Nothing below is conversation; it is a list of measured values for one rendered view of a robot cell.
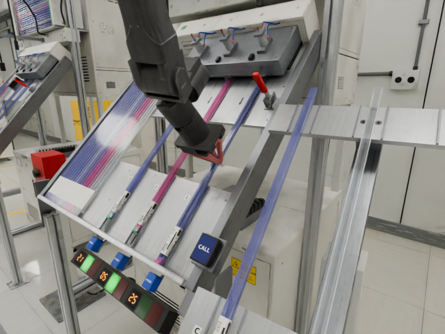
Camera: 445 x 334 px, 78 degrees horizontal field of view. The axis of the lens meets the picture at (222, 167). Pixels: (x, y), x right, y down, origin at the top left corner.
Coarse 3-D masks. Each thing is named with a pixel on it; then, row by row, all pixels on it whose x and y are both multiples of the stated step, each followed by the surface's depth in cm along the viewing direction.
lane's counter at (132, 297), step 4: (132, 288) 56; (132, 292) 56; (136, 292) 55; (128, 296) 56; (132, 296) 55; (136, 296) 55; (140, 296) 55; (128, 300) 55; (132, 300) 55; (136, 300) 54; (128, 304) 55; (132, 304) 54; (132, 308) 54
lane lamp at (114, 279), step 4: (112, 276) 60; (116, 276) 60; (112, 280) 60; (116, 280) 59; (108, 284) 60; (112, 284) 59; (116, 284) 59; (108, 288) 59; (112, 288) 59; (112, 292) 58
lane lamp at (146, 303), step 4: (144, 296) 54; (144, 300) 54; (148, 300) 53; (152, 300) 53; (140, 304) 54; (144, 304) 53; (148, 304) 53; (136, 308) 53; (140, 308) 53; (144, 308) 53; (148, 308) 52; (136, 312) 53; (140, 312) 53; (144, 312) 52; (140, 316) 52; (144, 316) 52
